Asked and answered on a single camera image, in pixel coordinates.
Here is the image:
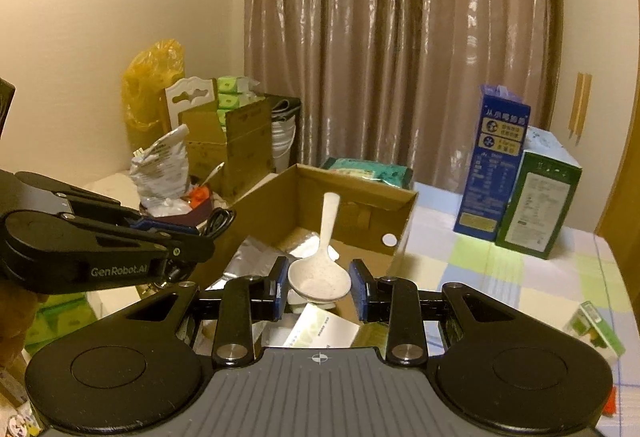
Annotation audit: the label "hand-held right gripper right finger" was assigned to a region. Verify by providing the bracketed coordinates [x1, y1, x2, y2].
[349, 259, 526, 366]

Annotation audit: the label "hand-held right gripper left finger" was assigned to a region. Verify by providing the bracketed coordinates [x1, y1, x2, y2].
[125, 256, 290, 364]

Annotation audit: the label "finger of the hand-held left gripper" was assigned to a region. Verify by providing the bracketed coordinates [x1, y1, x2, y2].
[15, 172, 202, 234]
[65, 216, 217, 265]

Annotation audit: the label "white plastic rice spoon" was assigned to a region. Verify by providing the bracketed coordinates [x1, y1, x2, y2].
[287, 192, 354, 306]

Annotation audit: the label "silver foil bag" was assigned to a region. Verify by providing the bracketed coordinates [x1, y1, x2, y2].
[206, 236, 290, 292]

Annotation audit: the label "plaid cloth-covered desktop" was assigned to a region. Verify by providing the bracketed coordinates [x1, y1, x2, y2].
[345, 181, 640, 437]

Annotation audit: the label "person's left hand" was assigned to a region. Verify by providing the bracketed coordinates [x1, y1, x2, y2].
[0, 288, 40, 360]

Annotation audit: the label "orange plastic object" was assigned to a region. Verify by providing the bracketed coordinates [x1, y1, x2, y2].
[189, 184, 212, 209]

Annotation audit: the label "white green-print paper box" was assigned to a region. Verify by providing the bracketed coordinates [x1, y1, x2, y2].
[281, 303, 362, 349]

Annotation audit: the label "white printed bag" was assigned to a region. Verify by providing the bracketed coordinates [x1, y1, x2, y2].
[130, 124, 192, 214]

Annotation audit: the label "green tissue boxes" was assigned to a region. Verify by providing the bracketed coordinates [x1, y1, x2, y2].
[24, 293, 97, 359]

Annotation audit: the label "small brown cardboard box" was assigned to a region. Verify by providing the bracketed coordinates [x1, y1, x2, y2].
[179, 99, 275, 199]

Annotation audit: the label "green wet wipes pack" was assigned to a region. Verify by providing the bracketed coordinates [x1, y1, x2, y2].
[319, 156, 414, 191]

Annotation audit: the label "yellow plastic bag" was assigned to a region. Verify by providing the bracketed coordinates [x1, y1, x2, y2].
[122, 38, 187, 153]

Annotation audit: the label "stack of white buckets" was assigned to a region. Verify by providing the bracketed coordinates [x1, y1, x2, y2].
[270, 116, 302, 174]

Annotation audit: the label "green tissue packs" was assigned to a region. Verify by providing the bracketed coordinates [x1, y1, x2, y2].
[215, 76, 262, 128]

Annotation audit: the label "blue carton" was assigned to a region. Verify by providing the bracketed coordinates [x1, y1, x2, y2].
[453, 84, 532, 236]

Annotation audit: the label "green carton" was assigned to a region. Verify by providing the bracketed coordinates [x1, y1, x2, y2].
[495, 126, 584, 261]

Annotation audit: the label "green white small box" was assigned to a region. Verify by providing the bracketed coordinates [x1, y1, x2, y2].
[566, 301, 627, 359]

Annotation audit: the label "brown curtain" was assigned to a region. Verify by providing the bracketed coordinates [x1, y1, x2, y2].
[244, 0, 562, 198]

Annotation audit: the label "red snack packet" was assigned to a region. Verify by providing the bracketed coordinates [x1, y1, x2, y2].
[601, 386, 619, 418]

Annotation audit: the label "wooden sticks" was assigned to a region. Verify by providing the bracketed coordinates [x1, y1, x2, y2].
[567, 72, 594, 146]

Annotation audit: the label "wooden door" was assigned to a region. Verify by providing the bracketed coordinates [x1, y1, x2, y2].
[594, 42, 640, 240]

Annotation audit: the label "coiled black cable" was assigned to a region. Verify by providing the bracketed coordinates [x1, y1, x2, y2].
[199, 206, 237, 239]

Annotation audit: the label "white carton handle panel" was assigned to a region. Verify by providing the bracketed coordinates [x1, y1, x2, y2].
[165, 76, 221, 138]

